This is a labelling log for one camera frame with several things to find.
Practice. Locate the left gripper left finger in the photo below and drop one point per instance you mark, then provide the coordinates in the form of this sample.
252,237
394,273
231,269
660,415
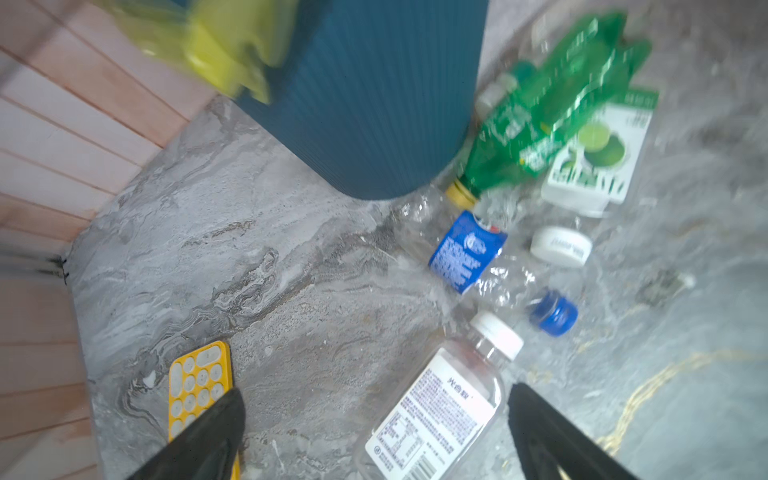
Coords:
206,449

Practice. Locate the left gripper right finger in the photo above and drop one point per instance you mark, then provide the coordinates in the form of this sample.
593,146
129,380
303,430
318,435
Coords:
549,446

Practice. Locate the white label square bottle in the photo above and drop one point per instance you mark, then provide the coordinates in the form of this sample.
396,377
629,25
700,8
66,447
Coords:
443,407

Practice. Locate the blue label crushed bottle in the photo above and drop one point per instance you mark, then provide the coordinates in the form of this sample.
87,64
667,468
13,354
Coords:
486,267

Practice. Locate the teal bin with yellow rim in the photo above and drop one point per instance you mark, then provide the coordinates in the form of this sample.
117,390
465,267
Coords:
376,96

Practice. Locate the yellow bin liner bag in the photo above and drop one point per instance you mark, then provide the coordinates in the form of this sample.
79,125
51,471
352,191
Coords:
229,44

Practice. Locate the yellow calculator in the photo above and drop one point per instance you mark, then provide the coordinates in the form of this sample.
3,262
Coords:
196,380

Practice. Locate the white bottle cap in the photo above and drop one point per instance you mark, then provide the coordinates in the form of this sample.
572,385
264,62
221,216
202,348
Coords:
561,246

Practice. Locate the lime label white bottle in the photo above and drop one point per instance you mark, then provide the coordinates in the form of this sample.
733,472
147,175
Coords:
593,173

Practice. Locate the green crushed bottle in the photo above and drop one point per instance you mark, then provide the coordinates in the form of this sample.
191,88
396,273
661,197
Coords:
592,64

